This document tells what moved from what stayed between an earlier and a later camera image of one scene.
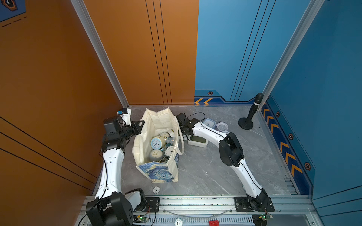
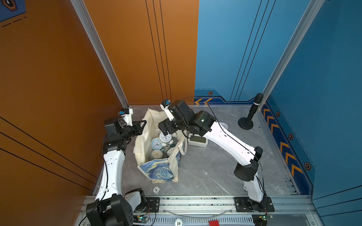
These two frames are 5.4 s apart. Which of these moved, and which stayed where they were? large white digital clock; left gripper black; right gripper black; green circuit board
Moved: right gripper black
Stayed: large white digital clock; left gripper black; green circuit board
